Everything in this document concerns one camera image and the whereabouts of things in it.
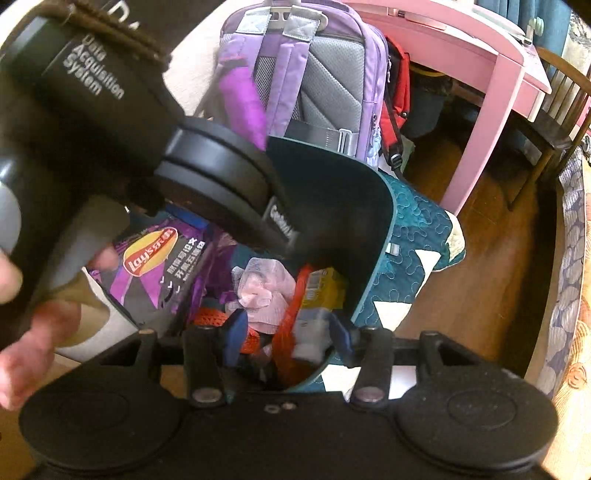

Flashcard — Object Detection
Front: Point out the pink tissue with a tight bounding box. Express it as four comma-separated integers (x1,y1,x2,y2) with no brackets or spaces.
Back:
226,257,296,335

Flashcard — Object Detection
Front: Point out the pink desk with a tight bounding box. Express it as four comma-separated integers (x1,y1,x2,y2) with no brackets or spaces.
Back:
342,0,552,215

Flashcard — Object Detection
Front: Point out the person's left hand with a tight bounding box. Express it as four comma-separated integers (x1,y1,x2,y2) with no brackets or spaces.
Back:
0,244,118,411

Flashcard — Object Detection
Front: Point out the dark wooden chair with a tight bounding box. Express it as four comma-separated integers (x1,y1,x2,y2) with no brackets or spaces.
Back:
505,46,591,210

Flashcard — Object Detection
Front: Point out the purple grey backpack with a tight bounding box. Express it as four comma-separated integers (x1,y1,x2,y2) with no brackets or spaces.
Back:
215,0,393,169

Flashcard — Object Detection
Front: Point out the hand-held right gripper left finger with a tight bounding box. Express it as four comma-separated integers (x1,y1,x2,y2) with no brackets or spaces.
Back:
99,308,250,408

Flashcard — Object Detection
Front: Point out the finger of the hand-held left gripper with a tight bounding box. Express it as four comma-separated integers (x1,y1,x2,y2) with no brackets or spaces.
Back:
286,203,342,273

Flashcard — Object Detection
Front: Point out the small purple wrapper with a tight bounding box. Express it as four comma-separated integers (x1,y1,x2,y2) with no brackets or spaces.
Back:
198,231,241,301

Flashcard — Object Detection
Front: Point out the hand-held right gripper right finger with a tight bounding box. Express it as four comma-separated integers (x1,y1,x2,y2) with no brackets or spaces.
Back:
328,311,476,409

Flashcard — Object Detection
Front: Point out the blue curtain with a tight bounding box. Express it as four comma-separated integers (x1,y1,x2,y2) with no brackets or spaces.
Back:
475,0,573,51

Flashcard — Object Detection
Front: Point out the yellow white packet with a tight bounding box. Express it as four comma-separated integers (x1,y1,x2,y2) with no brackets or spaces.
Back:
293,267,348,361

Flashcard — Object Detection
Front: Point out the dark teal trash bin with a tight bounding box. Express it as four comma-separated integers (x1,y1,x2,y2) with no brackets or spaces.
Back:
111,136,399,393

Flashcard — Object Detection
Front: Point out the red net bag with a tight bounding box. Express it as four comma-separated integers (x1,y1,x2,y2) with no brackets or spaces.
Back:
194,263,324,388

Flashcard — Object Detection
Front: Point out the purple black chips bag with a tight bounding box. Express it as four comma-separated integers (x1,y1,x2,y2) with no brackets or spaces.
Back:
90,216,218,334

